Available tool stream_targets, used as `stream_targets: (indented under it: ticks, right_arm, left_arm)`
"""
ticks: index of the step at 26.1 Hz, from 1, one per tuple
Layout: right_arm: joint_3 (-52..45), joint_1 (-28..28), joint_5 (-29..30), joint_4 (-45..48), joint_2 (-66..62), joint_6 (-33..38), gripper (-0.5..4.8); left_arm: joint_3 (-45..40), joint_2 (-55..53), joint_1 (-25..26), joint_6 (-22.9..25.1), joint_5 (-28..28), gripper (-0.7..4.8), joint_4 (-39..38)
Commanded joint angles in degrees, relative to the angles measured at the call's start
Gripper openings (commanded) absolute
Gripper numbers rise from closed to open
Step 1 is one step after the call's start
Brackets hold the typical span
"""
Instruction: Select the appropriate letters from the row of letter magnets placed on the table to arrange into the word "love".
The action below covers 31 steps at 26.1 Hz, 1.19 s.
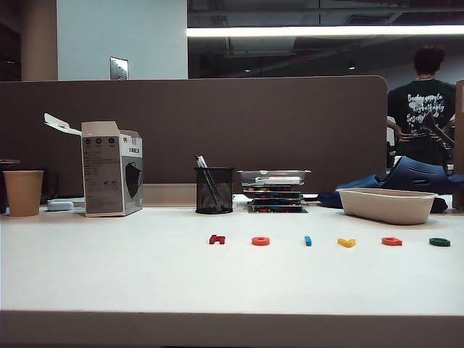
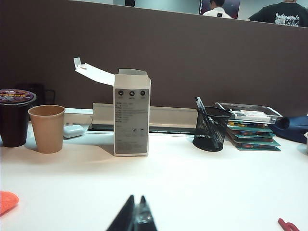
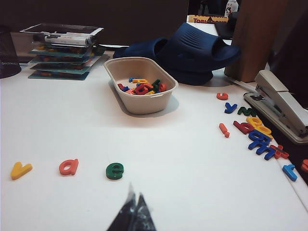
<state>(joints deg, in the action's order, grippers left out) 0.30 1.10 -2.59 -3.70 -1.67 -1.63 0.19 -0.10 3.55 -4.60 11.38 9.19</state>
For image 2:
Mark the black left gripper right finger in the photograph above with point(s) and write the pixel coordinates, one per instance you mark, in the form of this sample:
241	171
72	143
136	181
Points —
145	223

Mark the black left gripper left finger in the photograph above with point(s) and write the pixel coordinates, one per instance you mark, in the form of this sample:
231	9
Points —
126	216

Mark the orange felt piece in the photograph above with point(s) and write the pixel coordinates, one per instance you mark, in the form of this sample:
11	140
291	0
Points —
8	203

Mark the brown paper cup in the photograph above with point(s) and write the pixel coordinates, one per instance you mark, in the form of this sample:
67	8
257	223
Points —
48	130

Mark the person in dark printed shirt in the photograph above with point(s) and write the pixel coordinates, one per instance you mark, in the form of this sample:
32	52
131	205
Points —
276	14

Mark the white face mask box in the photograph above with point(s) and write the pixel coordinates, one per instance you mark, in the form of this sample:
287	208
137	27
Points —
131	120

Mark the clear plastic tray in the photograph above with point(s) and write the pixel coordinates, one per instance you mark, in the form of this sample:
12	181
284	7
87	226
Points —
250	107

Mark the brown desk partition panel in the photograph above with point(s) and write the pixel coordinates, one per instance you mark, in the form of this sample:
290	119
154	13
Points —
168	60

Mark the red letter h magnet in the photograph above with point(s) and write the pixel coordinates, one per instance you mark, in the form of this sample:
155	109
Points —
287	226

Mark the person in white shirt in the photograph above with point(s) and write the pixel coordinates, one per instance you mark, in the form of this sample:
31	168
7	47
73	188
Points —
216	12

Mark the dark drink cup with lid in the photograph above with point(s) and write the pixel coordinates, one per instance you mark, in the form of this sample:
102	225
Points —
13	120

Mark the black mesh pen holder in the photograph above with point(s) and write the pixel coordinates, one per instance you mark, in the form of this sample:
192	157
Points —
209	134

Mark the white marker pen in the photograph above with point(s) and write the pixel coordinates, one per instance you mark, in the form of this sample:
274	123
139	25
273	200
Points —
252	118

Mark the white oval paper bowl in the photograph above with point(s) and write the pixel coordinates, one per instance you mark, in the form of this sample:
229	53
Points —
306	142

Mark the white earbuds case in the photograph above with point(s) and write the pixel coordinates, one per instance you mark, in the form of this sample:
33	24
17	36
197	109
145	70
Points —
72	131

